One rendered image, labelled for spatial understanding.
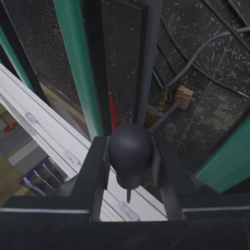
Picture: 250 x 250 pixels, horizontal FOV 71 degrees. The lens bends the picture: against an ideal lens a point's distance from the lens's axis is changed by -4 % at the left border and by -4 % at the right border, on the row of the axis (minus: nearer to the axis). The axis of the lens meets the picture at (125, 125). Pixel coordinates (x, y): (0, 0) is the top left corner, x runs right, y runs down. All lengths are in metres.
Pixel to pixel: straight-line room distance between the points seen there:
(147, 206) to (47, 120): 0.36
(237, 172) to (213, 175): 0.03
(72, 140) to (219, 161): 0.39
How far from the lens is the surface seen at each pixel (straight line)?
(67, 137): 0.51
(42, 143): 1.06
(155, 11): 0.53
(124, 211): 0.41
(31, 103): 0.63
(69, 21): 0.23
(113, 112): 0.86
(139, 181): 0.18
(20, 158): 9.81
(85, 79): 0.27
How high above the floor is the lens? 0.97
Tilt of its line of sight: 25 degrees down
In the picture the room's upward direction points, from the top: 132 degrees counter-clockwise
